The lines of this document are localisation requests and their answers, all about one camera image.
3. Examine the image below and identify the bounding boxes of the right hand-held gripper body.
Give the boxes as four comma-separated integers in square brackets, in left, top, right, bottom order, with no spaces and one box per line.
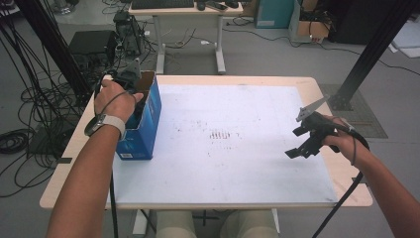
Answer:
[295,95,339,137]

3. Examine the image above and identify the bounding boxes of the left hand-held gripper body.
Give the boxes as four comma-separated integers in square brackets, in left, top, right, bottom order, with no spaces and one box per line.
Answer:
[110,59,144,95]

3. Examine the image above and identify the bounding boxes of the blue cardboard box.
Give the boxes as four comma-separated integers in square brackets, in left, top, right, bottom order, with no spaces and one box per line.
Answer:
[115,69,162,162]

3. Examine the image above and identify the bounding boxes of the person's left hand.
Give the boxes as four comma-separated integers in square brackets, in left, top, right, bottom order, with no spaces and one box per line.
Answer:
[93,78,145,124]

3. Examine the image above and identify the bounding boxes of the person's right hand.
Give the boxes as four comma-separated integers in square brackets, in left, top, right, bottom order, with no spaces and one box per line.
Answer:
[321,114,368,167]

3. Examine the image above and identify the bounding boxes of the black electronic device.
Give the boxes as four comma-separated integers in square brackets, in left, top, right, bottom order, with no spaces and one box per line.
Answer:
[113,11,147,56]

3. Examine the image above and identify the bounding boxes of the black computer case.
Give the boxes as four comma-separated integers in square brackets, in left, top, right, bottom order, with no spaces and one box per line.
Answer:
[68,30,118,77]

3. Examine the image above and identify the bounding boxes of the white desk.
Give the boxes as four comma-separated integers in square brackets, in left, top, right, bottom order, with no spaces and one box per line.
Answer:
[128,3,244,75]

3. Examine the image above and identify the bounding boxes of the wristwatch with white band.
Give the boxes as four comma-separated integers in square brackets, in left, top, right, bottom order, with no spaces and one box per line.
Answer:
[83,113,127,140]

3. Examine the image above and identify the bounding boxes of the black keyboard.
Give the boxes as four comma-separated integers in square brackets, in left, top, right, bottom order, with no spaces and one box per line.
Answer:
[131,0,196,10]

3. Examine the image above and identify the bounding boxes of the white table mat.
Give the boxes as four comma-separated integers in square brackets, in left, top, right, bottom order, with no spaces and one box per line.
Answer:
[107,83,339,204]

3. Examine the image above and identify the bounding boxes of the black metal stand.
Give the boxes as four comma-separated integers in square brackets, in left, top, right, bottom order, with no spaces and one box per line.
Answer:
[330,0,420,110]
[14,0,93,103]

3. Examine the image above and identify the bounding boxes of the brown cardboard box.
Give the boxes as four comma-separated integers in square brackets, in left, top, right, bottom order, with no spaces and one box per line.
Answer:
[288,0,331,44]

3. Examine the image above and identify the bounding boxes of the person's right leg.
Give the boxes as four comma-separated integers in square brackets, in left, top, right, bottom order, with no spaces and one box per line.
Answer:
[219,209,275,238]

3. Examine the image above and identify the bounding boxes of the person's leg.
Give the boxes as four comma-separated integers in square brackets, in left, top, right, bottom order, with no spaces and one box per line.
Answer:
[155,210,199,238]
[219,209,275,238]

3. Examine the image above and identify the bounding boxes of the black phone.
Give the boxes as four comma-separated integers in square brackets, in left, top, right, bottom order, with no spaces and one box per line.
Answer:
[206,0,229,12]

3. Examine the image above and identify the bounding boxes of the teal cardboard box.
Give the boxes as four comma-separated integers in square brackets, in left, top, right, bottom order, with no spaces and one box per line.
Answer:
[254,0,296,30]

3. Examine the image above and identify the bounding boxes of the white paper sheets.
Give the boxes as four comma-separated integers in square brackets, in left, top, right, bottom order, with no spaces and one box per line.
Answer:
[389,19,420,59]

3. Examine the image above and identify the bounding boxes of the person's left leg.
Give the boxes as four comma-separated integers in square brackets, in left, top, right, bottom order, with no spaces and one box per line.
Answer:
[155,210,199,238]

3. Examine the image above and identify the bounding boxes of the thin black wrist strap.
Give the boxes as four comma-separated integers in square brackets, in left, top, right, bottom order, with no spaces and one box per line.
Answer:
[98,90,137,117]
[350,136,359,167]

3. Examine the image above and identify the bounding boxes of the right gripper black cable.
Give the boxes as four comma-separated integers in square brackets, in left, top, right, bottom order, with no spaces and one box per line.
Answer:
[311,120,370,238]

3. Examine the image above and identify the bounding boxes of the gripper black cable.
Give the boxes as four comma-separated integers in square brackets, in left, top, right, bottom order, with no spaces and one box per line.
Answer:
[311,120,370,238]
[93,72,119,238]

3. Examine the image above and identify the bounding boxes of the long black floor cable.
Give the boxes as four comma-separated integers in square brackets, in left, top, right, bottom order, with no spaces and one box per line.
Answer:
[222,28,420,77]

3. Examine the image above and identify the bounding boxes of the bundle of black floor cables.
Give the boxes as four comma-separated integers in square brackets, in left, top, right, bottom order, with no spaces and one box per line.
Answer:
[0,19,83,199]

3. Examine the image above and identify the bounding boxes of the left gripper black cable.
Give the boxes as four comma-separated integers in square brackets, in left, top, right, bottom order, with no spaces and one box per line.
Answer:
[93,72,119,238]

